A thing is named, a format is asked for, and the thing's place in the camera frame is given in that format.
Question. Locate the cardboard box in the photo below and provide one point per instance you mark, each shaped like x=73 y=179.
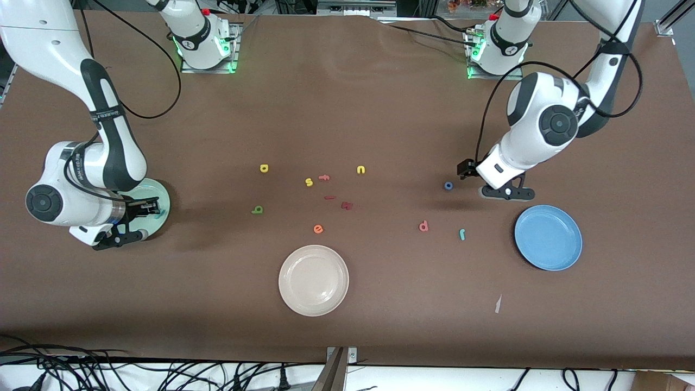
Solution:
x=665 y=383

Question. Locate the blue plate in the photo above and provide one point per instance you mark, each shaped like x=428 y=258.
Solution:
x=548 y=239

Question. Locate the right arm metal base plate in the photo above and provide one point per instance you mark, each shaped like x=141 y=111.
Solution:
x=233 y=49

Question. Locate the green plate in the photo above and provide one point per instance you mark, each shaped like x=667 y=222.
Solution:
x=162 y=196

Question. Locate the aluminium frame posts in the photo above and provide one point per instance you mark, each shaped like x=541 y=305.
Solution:
x=426 y=6

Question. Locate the dark red foam letter k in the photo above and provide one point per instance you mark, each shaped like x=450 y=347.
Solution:
x=346 y=205

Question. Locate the grey metal post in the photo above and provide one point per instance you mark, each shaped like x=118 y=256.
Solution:
x=332 y=377

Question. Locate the orange background clutter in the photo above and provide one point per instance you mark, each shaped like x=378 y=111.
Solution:
x=467 y=4

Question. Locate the grey equipment box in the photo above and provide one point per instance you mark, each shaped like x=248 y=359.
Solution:
x=355 y=8

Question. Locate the aluminium profile rail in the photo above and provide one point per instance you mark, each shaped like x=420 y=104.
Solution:
x=665 y=26

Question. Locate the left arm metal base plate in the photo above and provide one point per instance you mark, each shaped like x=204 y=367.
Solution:
x=505 y=77

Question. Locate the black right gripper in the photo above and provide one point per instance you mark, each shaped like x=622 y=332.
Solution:
x=132 y=209

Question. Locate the metal table edge rail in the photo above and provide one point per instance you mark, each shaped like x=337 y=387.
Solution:
x=7 y=81

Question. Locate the small metal bracket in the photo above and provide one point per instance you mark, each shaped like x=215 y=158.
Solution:
x=352 y=355

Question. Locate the white plate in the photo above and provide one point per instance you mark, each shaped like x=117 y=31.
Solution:
x=313 y=281

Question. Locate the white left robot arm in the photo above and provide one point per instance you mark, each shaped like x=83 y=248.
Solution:
x=543 y=146

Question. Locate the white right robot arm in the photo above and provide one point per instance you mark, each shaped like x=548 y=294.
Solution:
x=59 y=49

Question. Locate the small white paper scrap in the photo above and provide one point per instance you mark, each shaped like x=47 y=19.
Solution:
x=498 y=305

